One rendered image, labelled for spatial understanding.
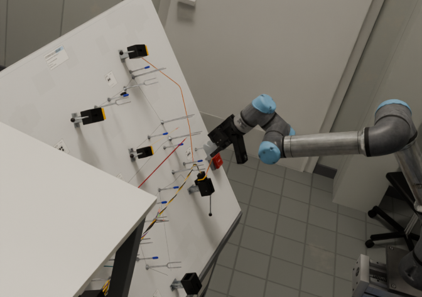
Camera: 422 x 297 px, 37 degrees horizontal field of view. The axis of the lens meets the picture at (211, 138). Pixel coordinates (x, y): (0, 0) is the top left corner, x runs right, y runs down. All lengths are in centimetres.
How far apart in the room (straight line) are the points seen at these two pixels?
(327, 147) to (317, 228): 217
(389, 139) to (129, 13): 102
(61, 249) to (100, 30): 122
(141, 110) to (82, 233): 119
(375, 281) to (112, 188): 134
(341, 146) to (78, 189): 107
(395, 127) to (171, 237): 87
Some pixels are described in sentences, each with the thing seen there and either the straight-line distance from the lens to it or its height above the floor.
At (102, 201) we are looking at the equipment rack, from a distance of 118.
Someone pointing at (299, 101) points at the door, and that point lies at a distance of 430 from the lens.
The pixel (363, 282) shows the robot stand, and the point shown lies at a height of 111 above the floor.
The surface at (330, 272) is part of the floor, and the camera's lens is 395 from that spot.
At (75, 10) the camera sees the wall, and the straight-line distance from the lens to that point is 446.
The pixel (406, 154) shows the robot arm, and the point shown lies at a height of 155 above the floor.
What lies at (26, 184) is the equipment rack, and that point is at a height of 185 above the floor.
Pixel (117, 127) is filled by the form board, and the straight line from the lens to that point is 214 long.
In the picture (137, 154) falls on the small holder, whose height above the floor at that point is 136.
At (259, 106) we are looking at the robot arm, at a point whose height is 154.
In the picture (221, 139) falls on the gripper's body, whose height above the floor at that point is 135.
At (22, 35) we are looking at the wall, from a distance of 472.
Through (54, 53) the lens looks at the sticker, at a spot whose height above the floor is 165.
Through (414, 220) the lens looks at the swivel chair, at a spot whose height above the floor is 22.
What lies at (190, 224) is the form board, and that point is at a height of 101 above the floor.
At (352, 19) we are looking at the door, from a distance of 404.
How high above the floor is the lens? 265
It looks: 35 degrees down
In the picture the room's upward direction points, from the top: 16 degrees clockwise
